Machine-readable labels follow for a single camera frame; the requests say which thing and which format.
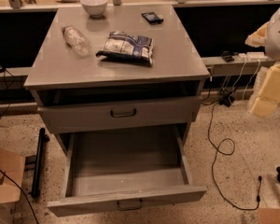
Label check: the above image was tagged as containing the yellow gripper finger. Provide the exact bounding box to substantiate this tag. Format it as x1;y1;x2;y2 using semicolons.
248;62;280;118
245;22;268;48

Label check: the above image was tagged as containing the blue chip bag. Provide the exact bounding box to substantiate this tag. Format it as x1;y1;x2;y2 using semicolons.
96;31;154;66

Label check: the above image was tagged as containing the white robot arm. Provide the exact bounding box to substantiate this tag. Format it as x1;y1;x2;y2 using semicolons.
245;8;280;118

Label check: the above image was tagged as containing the grey drawer cabinet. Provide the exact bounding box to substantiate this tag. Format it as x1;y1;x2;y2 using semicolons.
25;5;208;148

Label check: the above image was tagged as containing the open grey lower drawer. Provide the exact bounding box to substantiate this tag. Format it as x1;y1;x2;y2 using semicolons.
48;125;206;217

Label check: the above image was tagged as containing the white power strip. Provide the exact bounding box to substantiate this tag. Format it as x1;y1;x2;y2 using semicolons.
238;51;267;61

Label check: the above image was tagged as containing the black device on ledge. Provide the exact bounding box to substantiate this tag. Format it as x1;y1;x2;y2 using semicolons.
220;50;234;63

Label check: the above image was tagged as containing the black power adapter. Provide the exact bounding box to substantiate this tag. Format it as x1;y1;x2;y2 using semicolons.
219;95;235;107

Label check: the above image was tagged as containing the small black box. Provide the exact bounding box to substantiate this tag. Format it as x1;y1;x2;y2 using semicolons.
142;12;163;25

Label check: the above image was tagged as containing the white bowl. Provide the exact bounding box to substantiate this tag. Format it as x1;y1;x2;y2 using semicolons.
80;0;108;17

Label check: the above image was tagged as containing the clear plastic bottle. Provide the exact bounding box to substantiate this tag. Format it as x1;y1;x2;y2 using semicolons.
62;25;91;57

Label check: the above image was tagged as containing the black bar on floor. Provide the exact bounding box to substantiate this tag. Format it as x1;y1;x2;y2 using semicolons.
31;128;49;198

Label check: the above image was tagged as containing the cardboard box left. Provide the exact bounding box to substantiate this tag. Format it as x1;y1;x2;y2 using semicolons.
0;147;25;224

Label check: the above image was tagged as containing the black cable on floor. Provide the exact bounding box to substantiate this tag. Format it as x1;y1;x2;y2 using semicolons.
207;100;263;212

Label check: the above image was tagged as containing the black upper drawer handle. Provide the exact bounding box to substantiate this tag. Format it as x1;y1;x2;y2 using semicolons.
110;108;137;119

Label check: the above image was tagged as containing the black drawer handle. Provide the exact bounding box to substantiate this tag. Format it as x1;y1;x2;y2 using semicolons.
110;108;137;119
117;199;143;212

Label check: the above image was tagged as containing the black lower drawer handle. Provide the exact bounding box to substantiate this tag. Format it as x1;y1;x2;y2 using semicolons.
117;199;143;212

